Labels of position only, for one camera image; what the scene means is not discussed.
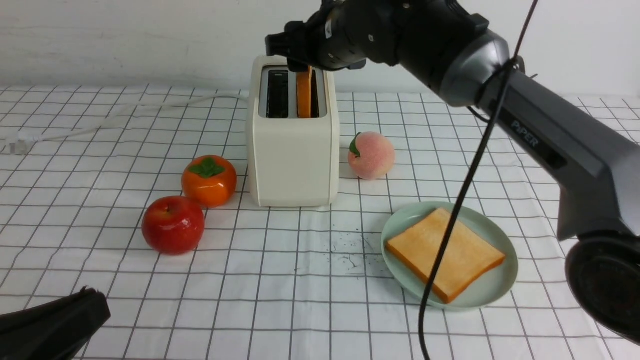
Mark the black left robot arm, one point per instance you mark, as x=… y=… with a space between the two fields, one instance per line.
x=50 y=327

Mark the toasted bread slice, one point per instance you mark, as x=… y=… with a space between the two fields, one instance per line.
x=304 y=93
x=467 y=257

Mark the orange persimmon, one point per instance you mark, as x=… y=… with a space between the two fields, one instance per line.
x=210 y=180

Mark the red apple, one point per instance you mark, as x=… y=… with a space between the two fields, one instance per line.
x=173 y=225

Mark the light green plate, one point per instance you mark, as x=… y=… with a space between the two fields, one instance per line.
x=488 y=289

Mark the cream two-slot toaster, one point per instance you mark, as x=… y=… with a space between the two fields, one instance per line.
x=291 y=161

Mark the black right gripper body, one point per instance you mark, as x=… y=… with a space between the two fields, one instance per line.
x=327 y=38

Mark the white grid tablecloth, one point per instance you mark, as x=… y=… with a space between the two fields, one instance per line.
x=278 y=283

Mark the pink peach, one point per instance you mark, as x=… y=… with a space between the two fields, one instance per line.
x=371 y=155

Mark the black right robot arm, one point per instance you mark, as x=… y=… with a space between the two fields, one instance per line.
x=455 y=55

